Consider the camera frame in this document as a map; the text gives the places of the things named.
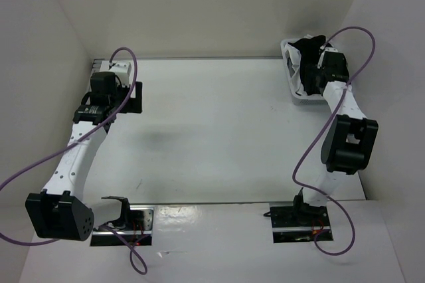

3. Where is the black skirt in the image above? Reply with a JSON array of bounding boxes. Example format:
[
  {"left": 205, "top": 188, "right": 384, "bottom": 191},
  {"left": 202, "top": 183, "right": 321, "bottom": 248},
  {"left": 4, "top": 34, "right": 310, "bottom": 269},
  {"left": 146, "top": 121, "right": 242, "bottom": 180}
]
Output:
[{"left": 290, "top": 35, "right": 349, "bottom": 96}]

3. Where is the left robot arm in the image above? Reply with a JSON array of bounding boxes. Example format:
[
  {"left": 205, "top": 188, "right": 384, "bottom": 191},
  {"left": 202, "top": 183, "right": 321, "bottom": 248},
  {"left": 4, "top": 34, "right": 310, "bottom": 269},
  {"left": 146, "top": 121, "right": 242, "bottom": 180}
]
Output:
[{"left": 25, "top": 66, "right": 143, "bottom": 241}]

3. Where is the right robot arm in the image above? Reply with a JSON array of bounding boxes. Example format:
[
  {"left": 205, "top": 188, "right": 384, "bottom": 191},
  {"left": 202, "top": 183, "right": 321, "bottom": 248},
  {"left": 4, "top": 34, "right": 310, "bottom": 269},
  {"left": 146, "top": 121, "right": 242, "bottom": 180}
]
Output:
[{"left": 291, "top": 48, "right": 379, "bottom": 225}]

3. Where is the white skirt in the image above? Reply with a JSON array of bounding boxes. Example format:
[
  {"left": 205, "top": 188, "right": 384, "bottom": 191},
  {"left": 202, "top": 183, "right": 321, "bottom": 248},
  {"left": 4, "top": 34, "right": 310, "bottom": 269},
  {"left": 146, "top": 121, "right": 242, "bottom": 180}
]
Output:
[{"left": 281, "top": 39, "right": 308, "bottom": 98}]

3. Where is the white plastic laundry basket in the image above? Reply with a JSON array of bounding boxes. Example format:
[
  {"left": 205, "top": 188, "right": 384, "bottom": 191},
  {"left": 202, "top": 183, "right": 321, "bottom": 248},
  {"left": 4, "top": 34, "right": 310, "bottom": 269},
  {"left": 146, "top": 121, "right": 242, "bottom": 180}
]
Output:
[{"left": 283, "top": 36, "right": 332, "bottom": 105}]

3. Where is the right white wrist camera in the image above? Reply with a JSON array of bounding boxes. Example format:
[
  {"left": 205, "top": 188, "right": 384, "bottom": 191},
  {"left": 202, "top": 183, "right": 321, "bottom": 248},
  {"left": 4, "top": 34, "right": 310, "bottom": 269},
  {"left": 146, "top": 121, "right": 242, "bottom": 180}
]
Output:
[{"left": 317, "top": 45, "right": 339, "bottom": 68}]

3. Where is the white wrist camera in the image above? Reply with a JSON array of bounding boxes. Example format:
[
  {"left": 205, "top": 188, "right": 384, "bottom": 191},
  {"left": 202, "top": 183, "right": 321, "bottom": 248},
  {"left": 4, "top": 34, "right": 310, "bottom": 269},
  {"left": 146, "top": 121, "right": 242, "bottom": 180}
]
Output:
[
  {"left": 108, "top": 61, "right": 132, "bottom": 87},
  {"left": 317, "top": 45, "right": 339, "bottom": 68}
]

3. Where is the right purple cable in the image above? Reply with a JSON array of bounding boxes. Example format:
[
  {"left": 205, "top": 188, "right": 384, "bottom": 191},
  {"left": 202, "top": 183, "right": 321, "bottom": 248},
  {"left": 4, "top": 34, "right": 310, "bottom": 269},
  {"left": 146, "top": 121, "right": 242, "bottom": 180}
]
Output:
[{"left": 292, "top": 26, "right": 377, "bottom": 256}]

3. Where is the purple cable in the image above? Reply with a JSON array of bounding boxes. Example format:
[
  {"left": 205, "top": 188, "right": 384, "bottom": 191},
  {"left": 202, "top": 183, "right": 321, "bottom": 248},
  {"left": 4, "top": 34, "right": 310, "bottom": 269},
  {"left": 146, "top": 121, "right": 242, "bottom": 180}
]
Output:
[
  {"left": 0, "top": 47, "right": 149, "bottom": 276},
  {"left": 292, "top": 26, "right": 377, "bottom": 256}
]

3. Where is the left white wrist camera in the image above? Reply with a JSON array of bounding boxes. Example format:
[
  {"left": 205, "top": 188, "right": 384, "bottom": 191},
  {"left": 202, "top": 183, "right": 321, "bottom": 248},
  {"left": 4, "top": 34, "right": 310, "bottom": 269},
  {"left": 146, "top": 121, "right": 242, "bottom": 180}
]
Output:
[{"left": 108, "top": 61, "right": 132, "bottom": 87}]

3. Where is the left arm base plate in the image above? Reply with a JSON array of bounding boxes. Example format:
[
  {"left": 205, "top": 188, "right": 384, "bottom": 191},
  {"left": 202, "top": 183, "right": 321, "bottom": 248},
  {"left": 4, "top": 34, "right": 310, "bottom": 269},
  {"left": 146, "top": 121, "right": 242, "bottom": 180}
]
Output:
[{"left": 90, "top": 205, "right": 155, "bottom": 247}]

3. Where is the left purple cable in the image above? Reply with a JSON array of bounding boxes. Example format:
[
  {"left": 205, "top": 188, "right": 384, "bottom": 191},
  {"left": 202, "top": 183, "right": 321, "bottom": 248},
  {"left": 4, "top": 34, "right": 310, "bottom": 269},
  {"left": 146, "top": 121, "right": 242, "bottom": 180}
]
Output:
[{"left": 0, "top": 47, "right": 149, "bottom": 276}]

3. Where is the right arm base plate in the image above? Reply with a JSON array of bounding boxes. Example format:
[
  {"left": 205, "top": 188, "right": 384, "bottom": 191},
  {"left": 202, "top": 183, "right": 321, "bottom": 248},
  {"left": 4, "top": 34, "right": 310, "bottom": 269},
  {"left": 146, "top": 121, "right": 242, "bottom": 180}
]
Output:
[{"left": 263, "top": 203, "right": 333, "bottom": 243}]

